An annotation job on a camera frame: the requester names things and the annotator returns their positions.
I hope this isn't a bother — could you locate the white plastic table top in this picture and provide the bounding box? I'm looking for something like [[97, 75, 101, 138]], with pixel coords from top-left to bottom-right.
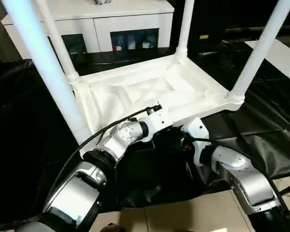
[[67, 52, 246, 157]]

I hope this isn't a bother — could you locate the white plastic table leg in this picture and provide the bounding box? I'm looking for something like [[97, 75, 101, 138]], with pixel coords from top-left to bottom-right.
[[226, 0, 290, 105], [175, 0, 196, 65], [1, 0, 92, 146], [36, 0, 81, 84]]

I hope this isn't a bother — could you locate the black speaker with yellow label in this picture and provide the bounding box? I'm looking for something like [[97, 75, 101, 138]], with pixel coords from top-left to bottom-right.
[[170, 0, 227, 59]]

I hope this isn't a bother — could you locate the brown low console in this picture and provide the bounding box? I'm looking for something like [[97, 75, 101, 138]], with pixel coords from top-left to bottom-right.
[[223, 23, 290, 43]]

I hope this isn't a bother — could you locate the white cabinet with glass doors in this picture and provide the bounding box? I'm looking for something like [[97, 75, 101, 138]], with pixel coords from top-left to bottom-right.
[[1, 0, 175, 60]]

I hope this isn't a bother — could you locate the white side table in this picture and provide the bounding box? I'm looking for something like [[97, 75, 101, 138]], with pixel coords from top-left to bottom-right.
[[244, 38, 290, 81]]

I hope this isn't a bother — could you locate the grey curtain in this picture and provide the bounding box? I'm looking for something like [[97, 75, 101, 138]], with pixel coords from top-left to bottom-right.
[[0, 0, 27, 64]]

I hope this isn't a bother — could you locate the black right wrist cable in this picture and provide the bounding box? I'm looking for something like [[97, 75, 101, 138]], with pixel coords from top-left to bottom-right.
[[190, 137, 290, 218]]

